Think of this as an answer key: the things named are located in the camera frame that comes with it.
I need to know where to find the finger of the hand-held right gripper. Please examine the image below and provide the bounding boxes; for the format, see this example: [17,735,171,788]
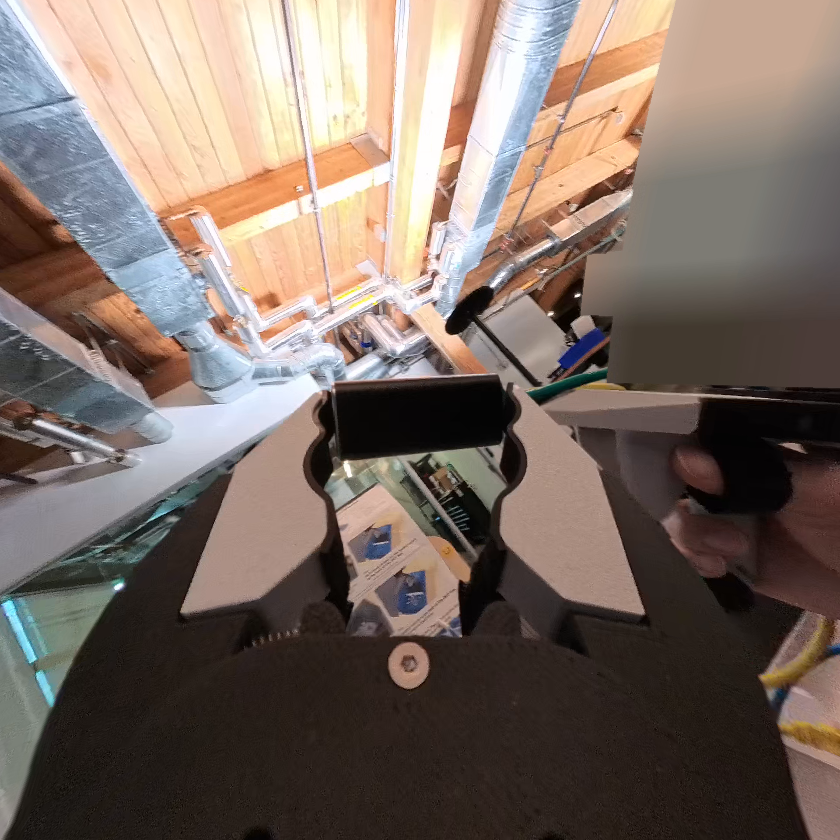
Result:
[540,388,702,437]

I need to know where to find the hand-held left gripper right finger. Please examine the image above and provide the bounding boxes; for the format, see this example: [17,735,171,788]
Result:
[461,384,649,636]

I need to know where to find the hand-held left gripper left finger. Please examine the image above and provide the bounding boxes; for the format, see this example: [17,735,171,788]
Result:
[179,390,355,621]

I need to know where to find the green ethernet cable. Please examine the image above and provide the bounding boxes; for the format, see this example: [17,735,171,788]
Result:
[525,369,611,403]

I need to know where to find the black ethernet switch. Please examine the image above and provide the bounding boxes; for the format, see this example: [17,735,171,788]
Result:
[330,373,508,462]

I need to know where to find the person's right hand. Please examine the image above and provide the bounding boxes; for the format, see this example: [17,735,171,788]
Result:
[661,443,840,621]

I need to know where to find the blue flat object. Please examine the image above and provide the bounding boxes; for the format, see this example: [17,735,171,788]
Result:
[558,327,608,370]

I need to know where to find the printed instruction sheet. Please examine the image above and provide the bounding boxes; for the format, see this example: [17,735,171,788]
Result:
[338,484,473,639]

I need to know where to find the white metal cabinet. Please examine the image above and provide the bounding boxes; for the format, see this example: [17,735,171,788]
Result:
[459,295,585,388]

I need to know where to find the black round disc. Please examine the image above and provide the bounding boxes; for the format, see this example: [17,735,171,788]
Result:
[445,285,494,337]

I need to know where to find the silver pipe with brass valve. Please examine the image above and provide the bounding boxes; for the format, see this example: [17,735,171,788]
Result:
[0,413,142,487]

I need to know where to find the silver insulated pipes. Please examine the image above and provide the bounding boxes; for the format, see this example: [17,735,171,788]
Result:
[164,206,454,385]

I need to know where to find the thin metal conduit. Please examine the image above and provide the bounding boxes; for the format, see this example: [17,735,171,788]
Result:
[282,0,336,309]

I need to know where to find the small silver duct branch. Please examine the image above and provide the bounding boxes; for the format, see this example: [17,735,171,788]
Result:
[489,189,634,299]

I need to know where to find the rectangular silver insulated duct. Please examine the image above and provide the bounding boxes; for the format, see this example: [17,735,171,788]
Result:
[0,289,175,447]

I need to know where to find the yellow ethernet cable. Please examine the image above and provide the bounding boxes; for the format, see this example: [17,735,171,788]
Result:
[760,616,840,757]

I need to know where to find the tall silver insulated duct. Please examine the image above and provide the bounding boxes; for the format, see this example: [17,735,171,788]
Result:
[433,0,581,319]

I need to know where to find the silver duct with cone end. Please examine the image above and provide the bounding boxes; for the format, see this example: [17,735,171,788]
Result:
[0,0,258,404]

